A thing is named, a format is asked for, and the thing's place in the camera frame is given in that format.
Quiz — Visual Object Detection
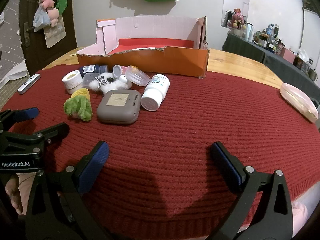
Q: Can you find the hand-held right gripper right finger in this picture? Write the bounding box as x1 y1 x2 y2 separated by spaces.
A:
209 141 294 240

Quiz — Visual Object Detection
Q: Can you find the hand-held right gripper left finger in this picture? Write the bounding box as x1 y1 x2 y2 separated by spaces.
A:
25 141 110 240

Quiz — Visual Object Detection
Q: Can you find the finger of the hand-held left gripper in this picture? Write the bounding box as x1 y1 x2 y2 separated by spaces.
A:
0 107 40 130
5 122 70 155

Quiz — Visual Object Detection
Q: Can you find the green fuzzy toy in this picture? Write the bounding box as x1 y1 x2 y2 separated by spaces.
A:
63 95 93 122

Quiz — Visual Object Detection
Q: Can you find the yellow bottle cap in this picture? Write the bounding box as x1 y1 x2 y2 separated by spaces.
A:
71 88 91 99

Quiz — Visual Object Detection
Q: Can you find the white round jar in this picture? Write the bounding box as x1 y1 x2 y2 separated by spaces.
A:
62 70 83 94

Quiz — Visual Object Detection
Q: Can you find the grey square case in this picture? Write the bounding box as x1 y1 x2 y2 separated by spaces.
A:
97 89 142 125

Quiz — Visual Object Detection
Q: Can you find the clear square plastic container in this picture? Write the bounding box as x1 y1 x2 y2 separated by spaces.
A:
82 73 100 89

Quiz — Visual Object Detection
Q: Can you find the dark blue bottle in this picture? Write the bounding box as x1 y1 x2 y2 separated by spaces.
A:
79 64 109 76

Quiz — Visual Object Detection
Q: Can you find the white fluffy plush toy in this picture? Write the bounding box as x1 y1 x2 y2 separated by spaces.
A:
89 72 133 95

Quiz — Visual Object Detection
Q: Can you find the pink figure toy white base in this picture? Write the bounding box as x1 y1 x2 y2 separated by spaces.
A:
112 64 127 78

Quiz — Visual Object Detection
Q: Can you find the white pill bottle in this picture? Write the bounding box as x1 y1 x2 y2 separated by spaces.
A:
140 74 170 112

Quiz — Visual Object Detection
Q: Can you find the clear round lid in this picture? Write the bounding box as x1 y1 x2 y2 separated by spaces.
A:
125 69 151 87

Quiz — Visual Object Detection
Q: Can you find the orange cardboard box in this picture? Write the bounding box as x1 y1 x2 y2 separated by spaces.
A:
76 16 210 79

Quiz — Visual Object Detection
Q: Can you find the person's left hand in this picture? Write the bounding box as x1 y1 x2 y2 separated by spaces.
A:
4 174 24 215

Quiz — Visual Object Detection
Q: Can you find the white remote control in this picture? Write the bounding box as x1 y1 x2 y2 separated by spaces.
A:
17 74 41 95

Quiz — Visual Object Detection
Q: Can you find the white paper sheet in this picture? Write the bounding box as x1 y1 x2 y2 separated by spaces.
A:
0 59 28 89

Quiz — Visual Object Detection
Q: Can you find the red knitted blanket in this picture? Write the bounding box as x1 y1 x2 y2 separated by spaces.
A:
0 65 320 230

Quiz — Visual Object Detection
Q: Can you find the beige hanging paper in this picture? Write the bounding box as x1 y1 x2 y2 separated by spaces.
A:
44 25 67 48

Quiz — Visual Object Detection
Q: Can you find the person's pink clothing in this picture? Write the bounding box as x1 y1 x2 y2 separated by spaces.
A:
291 200 308 234

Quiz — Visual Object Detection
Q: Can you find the dark brown door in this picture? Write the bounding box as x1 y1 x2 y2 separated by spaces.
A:
19 0 78 73

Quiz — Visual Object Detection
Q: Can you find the pink glasses case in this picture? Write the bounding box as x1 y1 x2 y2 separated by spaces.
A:
280 82 319 123

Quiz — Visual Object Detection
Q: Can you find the clear plastic bag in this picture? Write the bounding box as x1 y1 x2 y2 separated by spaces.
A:
32 6 52 29

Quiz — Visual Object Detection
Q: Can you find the pale pink plush toy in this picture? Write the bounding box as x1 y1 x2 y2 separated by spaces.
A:
47 8 60 27

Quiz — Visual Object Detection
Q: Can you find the green plush toy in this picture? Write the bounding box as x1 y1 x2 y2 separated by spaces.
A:
55 0 68 14

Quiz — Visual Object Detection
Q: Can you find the dark tablecloth side table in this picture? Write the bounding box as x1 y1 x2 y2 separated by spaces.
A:
222 32 320 105

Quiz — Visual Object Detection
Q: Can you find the clutter of bottles and boxes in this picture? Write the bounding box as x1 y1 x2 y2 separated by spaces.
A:
246 22 320 80

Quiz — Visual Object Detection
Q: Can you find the red printed paper sheet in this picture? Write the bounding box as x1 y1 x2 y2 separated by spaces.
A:
110 38 195 55

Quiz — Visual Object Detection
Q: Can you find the pink rabbit plush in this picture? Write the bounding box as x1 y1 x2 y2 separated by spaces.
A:
231 9 247 29

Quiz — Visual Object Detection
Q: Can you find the door handle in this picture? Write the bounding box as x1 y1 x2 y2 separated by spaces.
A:
24 22 35 47

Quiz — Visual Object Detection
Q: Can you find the wall mirror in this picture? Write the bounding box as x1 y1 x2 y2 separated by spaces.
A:
221 0 250 29

